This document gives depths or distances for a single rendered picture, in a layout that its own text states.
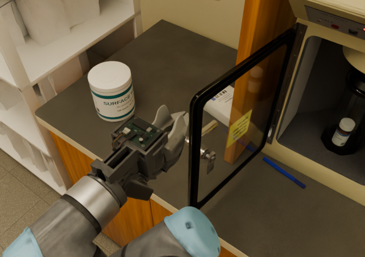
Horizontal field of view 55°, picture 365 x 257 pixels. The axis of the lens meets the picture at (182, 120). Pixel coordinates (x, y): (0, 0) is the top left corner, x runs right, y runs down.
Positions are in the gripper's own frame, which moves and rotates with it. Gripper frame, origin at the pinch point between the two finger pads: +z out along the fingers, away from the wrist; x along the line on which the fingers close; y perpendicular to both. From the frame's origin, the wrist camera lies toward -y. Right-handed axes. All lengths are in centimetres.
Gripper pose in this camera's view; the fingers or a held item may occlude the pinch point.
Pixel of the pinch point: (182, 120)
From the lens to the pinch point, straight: 64.7
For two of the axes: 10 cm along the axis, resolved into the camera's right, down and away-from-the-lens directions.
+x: -8.1, -4.3, 3.9
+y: 0.0, -6.7, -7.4
